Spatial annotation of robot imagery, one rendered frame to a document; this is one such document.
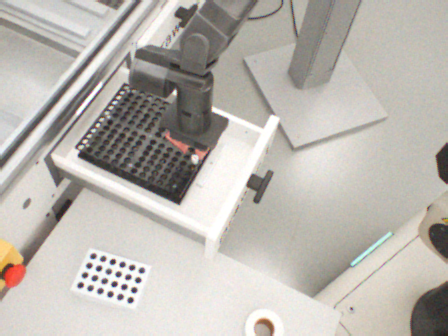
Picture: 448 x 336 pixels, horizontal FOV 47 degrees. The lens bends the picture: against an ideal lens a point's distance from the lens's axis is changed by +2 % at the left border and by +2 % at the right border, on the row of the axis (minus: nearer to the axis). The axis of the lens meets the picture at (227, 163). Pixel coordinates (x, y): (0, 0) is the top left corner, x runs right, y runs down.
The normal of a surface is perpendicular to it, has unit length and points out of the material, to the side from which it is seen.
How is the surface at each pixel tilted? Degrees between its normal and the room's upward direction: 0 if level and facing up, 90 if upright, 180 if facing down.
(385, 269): 0
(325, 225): 0
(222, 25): 57
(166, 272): 0
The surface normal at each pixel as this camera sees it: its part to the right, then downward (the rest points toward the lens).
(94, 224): 0.08, -0.50
